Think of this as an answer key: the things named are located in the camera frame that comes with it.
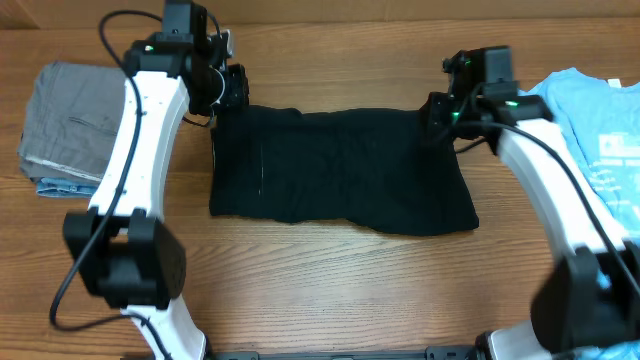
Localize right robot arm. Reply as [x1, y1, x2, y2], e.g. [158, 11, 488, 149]
[420, 46, 639, 359]

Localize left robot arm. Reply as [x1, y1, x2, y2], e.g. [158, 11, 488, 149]
[63, 1, 249, 359]

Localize folded blue jeans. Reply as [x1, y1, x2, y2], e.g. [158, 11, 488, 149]
[36, 177, 98, 198]

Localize black shorts with mesh lining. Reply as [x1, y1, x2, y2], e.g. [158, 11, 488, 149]
[209, 106, 479, 236]

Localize folded grey trousers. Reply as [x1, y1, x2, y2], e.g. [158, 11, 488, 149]
[17, 62, 126, 184]

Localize cardboard backdrop panel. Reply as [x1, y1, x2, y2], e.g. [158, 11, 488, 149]
[1, 0, 639, 29]

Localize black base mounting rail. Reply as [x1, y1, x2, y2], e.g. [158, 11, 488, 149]
[204, 345, 488, 360]

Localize light blue printed t-shirt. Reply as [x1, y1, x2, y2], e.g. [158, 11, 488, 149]
[519, 67, 640, 360]

